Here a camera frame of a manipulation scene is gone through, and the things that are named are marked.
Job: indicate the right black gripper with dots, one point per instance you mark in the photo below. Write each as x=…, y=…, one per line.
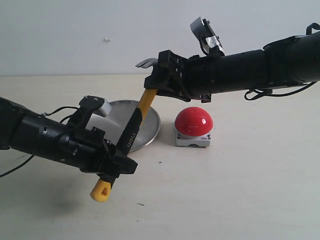
x=192, y=78

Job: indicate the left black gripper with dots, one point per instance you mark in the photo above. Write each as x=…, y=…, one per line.
x=87, y=150

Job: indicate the yellow black claw hammer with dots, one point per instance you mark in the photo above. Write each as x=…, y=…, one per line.
x=102, y=189

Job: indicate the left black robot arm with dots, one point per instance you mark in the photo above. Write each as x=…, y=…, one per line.
x=27, y=131

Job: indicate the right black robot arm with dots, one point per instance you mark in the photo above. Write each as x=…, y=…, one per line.
x=285, y=63

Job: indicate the red dome push button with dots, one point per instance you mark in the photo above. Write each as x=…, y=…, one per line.
x=193, y=126

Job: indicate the round steel plate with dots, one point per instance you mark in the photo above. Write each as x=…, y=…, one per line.
x=116, y=121

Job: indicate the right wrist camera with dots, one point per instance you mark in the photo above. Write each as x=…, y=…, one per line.
x=209, y=42

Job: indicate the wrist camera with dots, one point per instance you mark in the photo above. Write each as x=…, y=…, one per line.
x=88, y=106
x=209, y=42

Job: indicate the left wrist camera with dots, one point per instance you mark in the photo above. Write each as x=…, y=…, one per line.
x=88, y=106

